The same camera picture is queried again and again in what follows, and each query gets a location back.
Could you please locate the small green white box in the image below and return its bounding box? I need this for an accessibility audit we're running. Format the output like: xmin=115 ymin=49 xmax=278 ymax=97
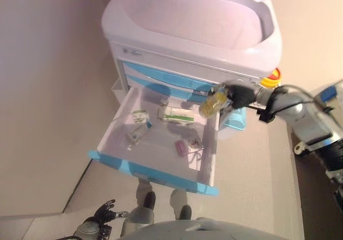
xmin=131 ymin=109 xmax=149 ymax=124

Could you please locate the white equipment caster wheel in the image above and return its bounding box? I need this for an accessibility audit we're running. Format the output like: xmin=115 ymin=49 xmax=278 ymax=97
xmin=294 ymin=140 xmax=309 ymax=155

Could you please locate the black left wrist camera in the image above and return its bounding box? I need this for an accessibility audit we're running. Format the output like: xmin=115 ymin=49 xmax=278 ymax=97
xmin=98 ymin=224 xmax=113 ymax=238

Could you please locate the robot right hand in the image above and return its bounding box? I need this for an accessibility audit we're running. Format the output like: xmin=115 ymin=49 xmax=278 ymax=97
xmin=210 ymin=81 xmax=258 ymax=110

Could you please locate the white card with red scribbles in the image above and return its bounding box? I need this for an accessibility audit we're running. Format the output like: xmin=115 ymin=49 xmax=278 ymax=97
xmin=188 ymin=137 xmax=203 ymax=149

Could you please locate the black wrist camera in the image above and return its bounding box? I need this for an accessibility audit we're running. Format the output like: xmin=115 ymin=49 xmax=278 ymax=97
xmin=98 ymin=224 xmax=113 ymax=238
xmin=258 ymin=108 xmax=276 ymax=123

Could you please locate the blue lidded waste bin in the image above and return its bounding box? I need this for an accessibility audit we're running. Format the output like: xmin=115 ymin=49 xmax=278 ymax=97
xmin=219 ymin=107 xmax=248 ymax=140

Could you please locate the thin blue-fronted cart drawer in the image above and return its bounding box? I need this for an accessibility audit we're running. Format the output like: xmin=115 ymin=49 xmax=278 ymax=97
xmin=118 ymin=59 xmax=225 ymax=91
xmin=125 ymin=73 xmax=214 ymax=103

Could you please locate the white medical cart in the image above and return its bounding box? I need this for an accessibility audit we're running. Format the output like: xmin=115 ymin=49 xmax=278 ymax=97
xmin=101 ymin=0 xmax=284 ymax=141

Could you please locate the green striped medicine box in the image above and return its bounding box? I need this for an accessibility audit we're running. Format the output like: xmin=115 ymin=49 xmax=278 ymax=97
xmin=158 ymin=106 xmax=196 ymax=125

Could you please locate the grey robot torso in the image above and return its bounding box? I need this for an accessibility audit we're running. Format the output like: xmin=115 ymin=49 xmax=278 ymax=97
xmin=115 ymin=217 xmax=272 ymax=240

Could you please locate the pink medicine box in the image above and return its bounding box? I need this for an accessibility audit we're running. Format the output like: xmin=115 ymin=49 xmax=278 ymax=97
xmin=174 ymin=139 xmax=189 ymax=159

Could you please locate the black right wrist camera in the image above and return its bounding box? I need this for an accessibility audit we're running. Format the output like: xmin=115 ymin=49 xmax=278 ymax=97
xmin=258 ymin=108 xmax=276 ymax=123

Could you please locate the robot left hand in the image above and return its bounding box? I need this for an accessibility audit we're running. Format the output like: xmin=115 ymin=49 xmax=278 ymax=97
xmin=94 ymin=198 xmax=129 ymax=225

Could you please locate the blue-fronted medicine drawer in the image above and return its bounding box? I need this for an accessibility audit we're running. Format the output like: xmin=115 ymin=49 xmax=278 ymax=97
xmin=87 ymin=86 xmax=220 ymax=197

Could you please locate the white box with blue dot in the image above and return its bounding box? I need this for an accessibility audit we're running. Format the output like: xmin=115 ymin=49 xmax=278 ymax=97
xmin=125 ymin=124 xmax=150 ymax=145

